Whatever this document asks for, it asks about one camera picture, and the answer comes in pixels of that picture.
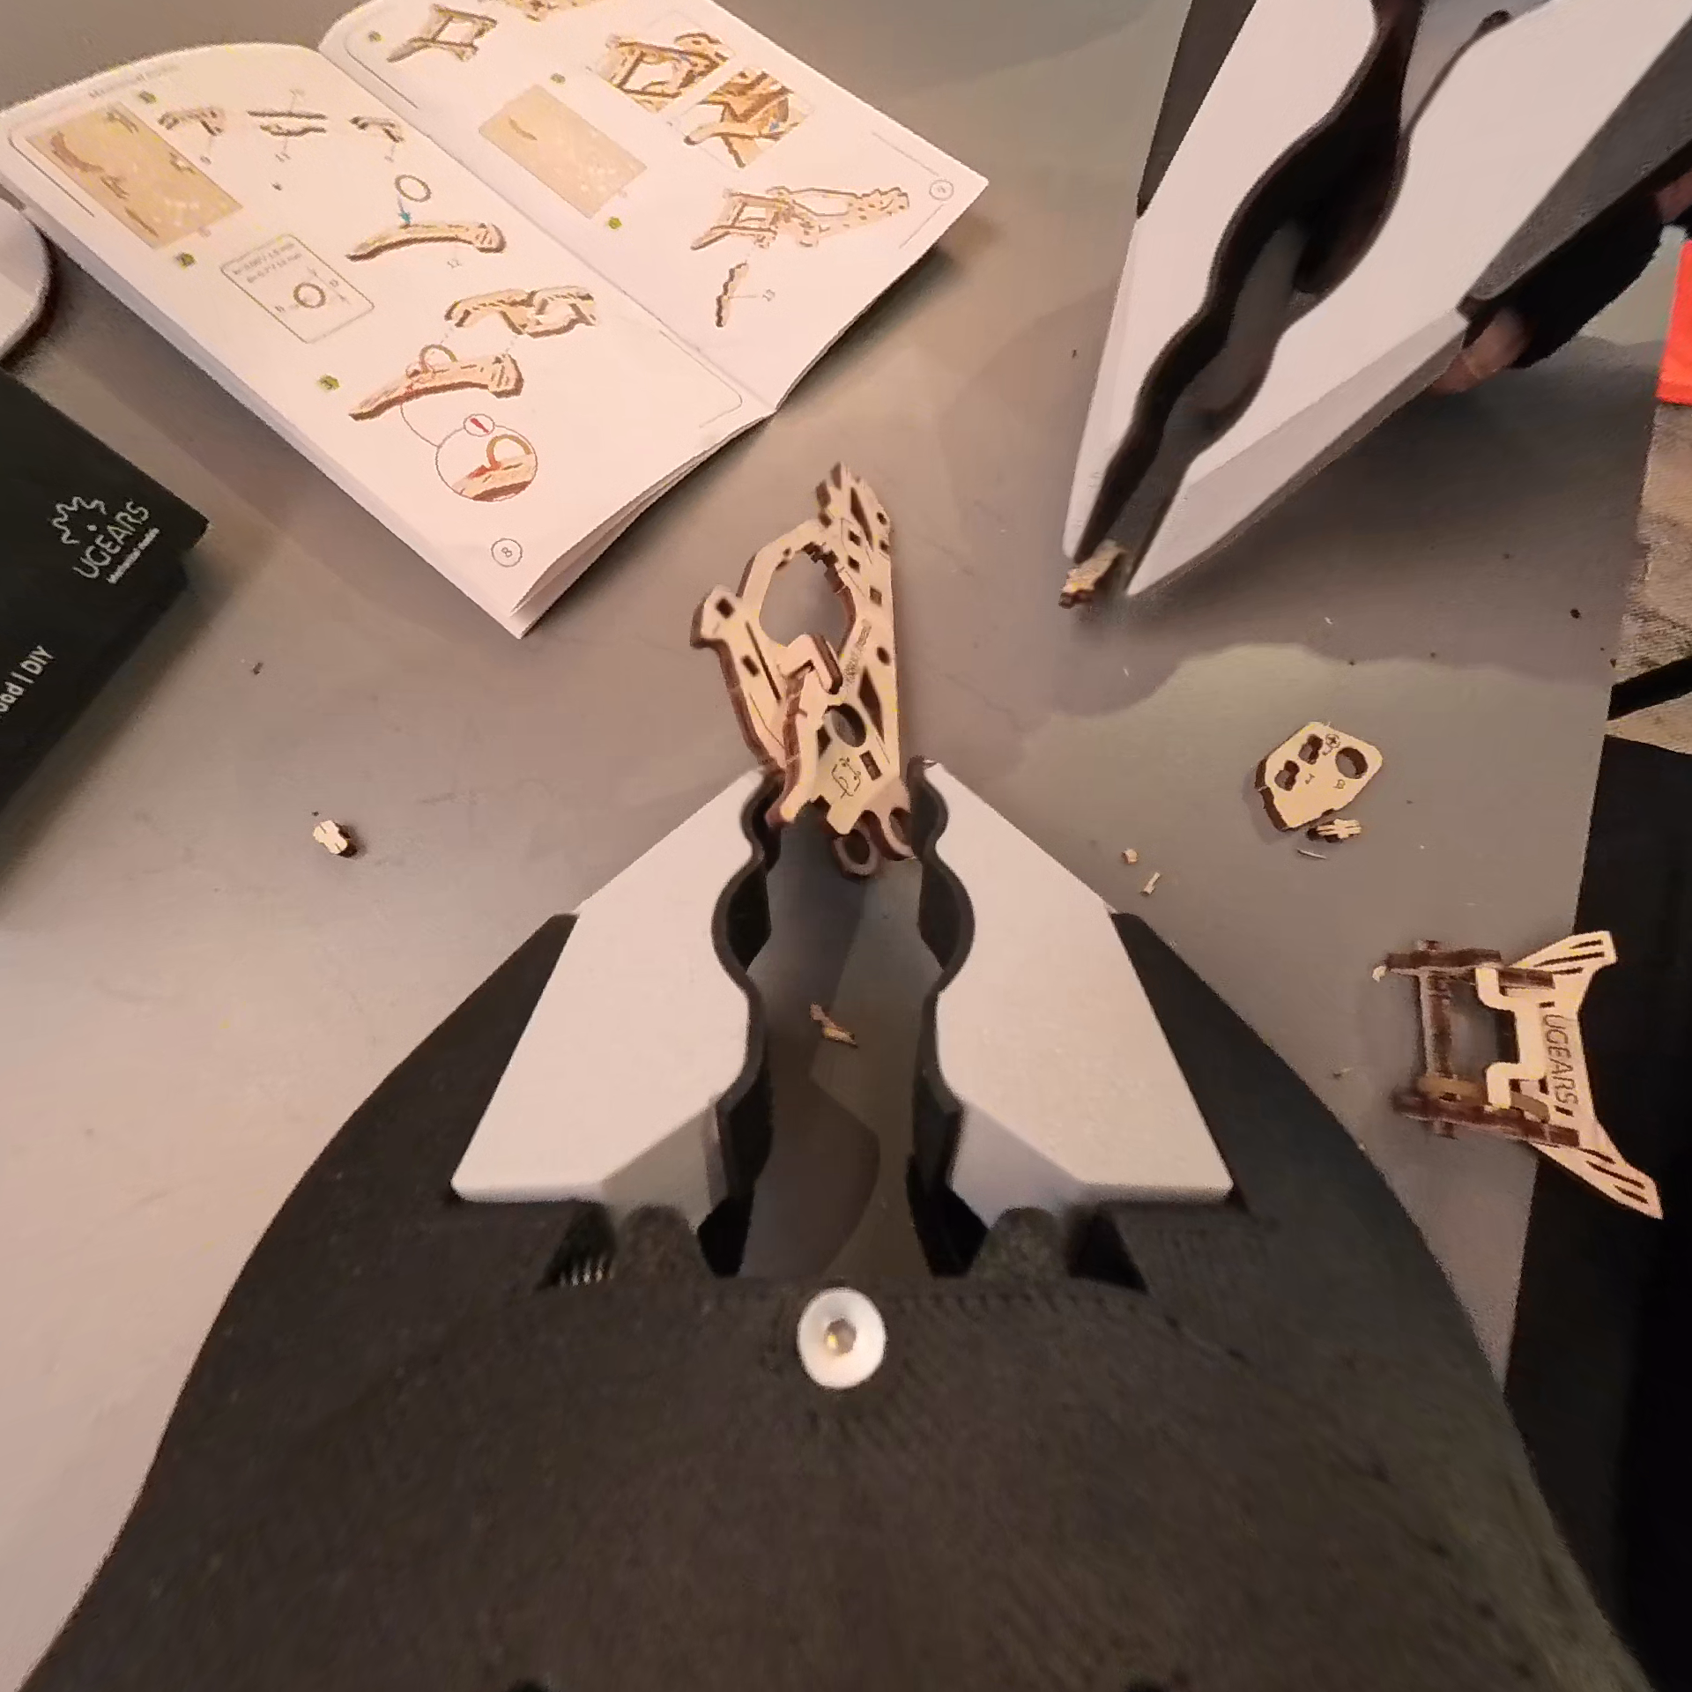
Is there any person's right hand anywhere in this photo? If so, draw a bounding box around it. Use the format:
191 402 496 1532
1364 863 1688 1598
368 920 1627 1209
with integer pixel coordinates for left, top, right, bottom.
1434 174 1692 396

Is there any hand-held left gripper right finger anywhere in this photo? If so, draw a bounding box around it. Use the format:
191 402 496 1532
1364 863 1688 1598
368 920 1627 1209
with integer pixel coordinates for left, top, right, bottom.
910 759 1236 1276

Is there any open instruction booklet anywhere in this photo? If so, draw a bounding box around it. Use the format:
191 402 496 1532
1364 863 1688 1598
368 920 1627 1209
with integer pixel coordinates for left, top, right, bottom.
0 0 991 640

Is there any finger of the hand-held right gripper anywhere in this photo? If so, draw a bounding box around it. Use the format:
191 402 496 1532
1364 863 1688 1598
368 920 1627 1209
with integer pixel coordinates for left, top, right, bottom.
1120 0 1692 597
1061 0 1401 564

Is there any wooden model stand assembly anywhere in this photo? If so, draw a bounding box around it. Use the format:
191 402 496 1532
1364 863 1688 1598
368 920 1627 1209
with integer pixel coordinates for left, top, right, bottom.
1374 927 1666 1220

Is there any small wooden plate with holes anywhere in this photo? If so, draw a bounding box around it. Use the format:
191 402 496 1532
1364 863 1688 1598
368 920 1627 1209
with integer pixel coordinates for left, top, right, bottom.
1253 722 1383 835

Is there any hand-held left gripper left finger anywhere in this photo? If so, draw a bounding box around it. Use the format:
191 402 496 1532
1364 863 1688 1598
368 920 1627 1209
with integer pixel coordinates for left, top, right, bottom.
453 775 778 1269

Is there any black cardboard box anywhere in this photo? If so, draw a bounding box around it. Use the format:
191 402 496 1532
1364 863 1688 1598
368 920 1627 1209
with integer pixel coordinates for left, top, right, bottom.
0 371 212 814

